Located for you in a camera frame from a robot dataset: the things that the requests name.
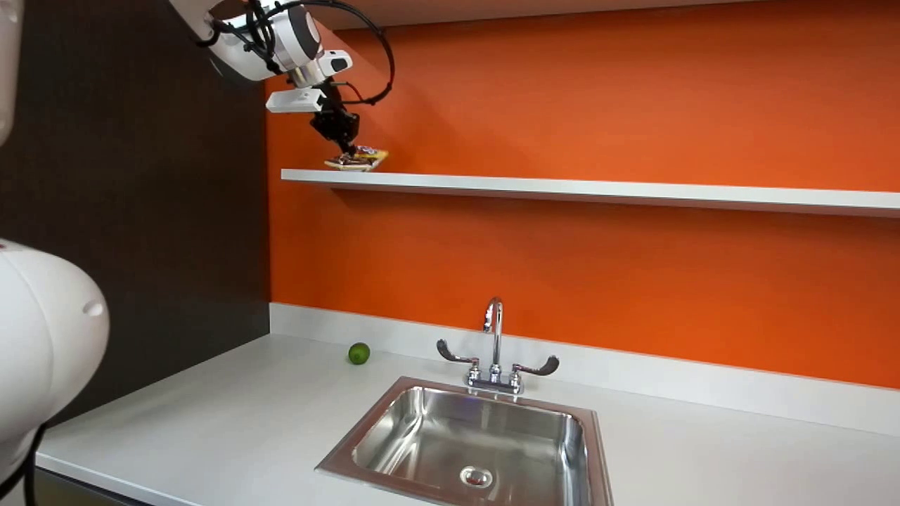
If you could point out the dark wood cabinet panel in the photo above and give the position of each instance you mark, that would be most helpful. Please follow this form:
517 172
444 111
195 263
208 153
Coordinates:
149 187

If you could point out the green lime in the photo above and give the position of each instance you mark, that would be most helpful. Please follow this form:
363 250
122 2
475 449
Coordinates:
357 352

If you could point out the stainless steel sink basin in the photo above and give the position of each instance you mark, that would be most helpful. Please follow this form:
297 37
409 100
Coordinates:
467 451

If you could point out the colourful snack packet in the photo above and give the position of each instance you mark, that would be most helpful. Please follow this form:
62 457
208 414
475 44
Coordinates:
360 161

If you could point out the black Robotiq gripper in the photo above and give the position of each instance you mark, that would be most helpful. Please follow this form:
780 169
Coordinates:
333 114

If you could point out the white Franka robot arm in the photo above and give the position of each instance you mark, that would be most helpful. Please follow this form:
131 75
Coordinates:
42 354

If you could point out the long white wall shelf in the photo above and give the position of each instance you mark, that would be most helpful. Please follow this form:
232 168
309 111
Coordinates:
600 190

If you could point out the white counter backsplash strip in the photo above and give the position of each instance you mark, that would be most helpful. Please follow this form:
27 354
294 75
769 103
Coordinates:
657 370

